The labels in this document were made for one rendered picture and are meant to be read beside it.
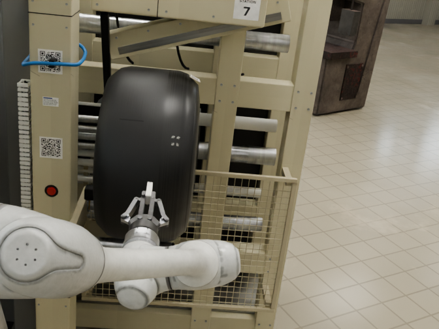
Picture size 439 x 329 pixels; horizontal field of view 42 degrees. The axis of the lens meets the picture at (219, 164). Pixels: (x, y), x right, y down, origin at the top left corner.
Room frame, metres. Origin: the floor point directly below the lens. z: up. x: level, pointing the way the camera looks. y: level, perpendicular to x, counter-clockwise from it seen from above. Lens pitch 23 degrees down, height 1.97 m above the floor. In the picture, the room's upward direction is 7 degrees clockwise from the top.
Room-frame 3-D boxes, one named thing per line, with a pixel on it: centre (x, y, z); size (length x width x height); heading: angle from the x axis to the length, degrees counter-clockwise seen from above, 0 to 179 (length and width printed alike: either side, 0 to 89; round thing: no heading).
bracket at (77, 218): (1.82, 0.49, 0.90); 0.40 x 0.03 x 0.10; 5
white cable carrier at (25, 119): (1.76, 0.65, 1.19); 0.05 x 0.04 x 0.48; 5
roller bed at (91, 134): (2.20, 0.56, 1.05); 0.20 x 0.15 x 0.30; 95
